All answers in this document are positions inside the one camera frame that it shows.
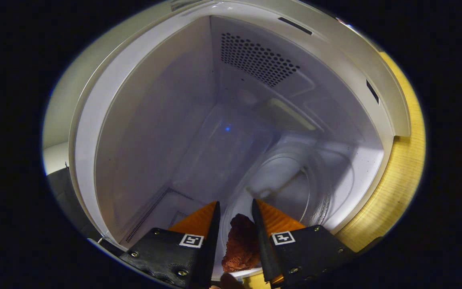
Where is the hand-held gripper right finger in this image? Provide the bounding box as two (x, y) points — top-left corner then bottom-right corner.
(251, 199), (356, 289)

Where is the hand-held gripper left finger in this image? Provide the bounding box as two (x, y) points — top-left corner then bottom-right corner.
(119, 201), (221, 289)

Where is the reddish brown fried meat piece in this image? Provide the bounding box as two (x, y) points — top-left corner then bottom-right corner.
(221, 213), (261, 273)

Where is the white toaster oven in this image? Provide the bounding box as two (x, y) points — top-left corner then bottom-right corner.
(42, 0), (412, 281)

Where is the glass turntable plate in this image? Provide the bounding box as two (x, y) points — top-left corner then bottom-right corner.
(220, 142), (356, 279)

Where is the black backdrop cloth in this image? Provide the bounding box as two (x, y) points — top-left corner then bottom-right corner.
(47, 167), (99, 241)

